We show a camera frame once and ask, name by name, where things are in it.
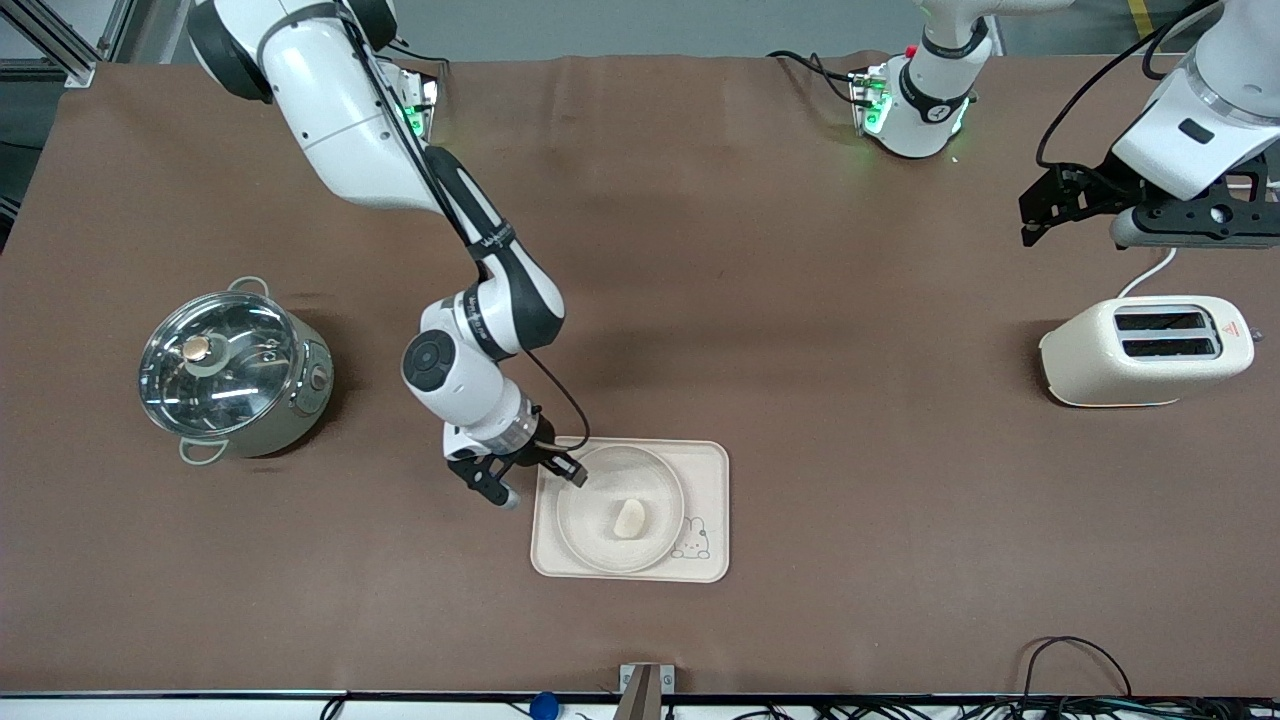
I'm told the glass pot lid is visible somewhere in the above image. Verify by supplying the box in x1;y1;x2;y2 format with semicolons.
138;290;301;441

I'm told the white toaster power cable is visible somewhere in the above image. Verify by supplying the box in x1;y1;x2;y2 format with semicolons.
1117;246;1179;299

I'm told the cream rabbit print tray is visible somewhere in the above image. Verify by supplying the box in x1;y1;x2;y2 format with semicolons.
530;437;731;583

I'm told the aluminium frame profile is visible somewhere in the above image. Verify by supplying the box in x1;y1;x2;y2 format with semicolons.
0;0;136;89

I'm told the black looped cable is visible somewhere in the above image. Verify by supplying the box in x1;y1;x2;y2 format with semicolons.
1020;636;1134;701

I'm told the black left arm base cable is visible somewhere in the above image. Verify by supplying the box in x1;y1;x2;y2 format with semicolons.
768;50;871;106

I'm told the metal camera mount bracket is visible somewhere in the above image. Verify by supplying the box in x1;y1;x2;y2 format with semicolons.
619;663;676;720

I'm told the black cable bundle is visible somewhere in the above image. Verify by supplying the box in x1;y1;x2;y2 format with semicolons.
680;697;1280;720

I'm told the cream two-slot toaster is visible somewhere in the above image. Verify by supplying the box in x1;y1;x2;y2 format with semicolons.
1039;296;1256;408

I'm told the round cream plate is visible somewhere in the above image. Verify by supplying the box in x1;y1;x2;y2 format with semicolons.
555;445;687;574

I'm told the black right arm base cable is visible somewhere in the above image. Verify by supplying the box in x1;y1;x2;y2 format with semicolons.
385;40;448;73

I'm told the green electric cooking pot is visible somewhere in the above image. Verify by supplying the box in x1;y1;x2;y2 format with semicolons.
138;277;336;466

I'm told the black arm base cable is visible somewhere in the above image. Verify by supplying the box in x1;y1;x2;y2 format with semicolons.
768;50;871;106
385;40;448;73

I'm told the brown table mat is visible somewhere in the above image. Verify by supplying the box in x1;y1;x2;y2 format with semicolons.
0;55;1280;696

